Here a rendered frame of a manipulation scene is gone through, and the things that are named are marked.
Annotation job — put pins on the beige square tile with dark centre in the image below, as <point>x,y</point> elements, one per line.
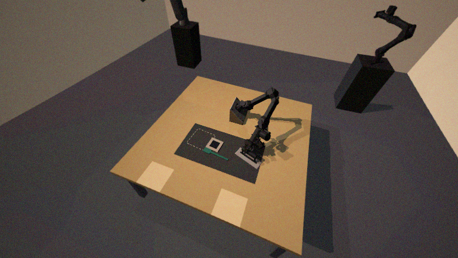
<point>214,144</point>

